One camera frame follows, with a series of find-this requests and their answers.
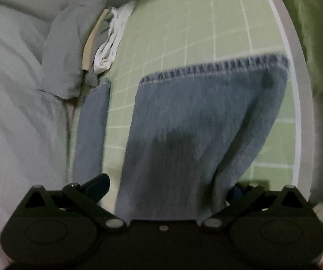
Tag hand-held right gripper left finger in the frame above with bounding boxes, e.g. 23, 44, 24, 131
23, 173, 128, 230

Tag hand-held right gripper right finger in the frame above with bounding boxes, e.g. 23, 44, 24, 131
201, 183, 312, 232

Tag blue denim jeans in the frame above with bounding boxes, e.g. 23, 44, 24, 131
73, 53, 290, 222

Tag light grey bed sheet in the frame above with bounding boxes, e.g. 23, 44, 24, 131
0, 0, 79, 270

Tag grey folded garment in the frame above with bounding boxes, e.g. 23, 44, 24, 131
42, 0, 107, 100

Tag beige garment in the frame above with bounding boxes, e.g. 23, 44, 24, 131
82, 8, 110, 71

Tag white garment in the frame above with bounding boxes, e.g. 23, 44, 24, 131
93, 0, 136, 73

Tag green grid cutting mat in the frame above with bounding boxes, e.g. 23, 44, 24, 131
100, 0, 303, 214

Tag green cloth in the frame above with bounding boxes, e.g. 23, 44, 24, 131
271, 0, 323, 94

